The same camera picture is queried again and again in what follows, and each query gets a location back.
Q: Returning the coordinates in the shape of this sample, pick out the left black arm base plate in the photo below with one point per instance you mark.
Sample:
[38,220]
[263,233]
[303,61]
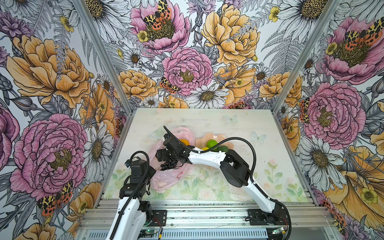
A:
[159,218]

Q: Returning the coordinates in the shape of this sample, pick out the yellow fake banana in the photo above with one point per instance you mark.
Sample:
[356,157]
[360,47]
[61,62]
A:
[185,142]

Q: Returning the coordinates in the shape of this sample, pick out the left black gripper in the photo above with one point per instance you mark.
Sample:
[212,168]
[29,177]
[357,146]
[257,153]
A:
[151,172]

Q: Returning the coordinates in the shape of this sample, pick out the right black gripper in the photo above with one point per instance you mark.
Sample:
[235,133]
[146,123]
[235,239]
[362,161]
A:
[159,153]

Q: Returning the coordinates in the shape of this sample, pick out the right green circuit board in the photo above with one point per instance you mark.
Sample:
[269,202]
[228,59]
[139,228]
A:
[278,231]

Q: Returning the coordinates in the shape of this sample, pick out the aluminium mounting rail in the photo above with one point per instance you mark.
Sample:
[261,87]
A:
[209,214]

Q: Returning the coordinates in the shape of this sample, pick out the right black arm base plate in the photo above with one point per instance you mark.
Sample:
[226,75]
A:
[257,217]

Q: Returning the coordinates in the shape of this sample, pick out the dark green fake avocado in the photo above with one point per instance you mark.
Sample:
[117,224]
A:
[222,149]

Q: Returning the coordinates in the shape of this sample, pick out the right aluminium corner post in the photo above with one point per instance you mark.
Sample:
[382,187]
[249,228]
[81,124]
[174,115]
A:
[321,25]

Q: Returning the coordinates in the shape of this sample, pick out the aluminium corner post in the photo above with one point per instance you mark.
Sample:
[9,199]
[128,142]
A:
[94,36]
[321,25]

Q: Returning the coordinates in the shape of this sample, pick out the black fake grape bunch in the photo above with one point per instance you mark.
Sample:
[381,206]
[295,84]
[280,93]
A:
[168,165]

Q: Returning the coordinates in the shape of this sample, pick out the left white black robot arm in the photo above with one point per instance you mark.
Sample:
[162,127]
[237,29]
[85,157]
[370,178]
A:
[132,212]

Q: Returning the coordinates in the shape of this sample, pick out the white slotted cable duct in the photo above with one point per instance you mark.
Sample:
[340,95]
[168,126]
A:
[194,234]

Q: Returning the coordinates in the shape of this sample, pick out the pink plastic bag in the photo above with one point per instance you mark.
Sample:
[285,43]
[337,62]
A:
[169,173]

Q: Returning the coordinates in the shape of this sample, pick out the left green circuit board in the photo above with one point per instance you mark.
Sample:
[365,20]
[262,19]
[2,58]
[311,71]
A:
[147,234]

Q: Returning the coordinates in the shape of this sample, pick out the green circuit board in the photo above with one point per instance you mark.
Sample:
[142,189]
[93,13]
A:
[147,234]
[278,231]

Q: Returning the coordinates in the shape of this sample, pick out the bright green fake lime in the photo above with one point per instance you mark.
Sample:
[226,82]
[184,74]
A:
[211,143]

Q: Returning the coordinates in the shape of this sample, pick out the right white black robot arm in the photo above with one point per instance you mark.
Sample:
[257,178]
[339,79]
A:
[235,169]

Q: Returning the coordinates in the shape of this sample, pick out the left aluminium corner post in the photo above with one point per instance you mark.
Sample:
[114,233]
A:
[94,36]

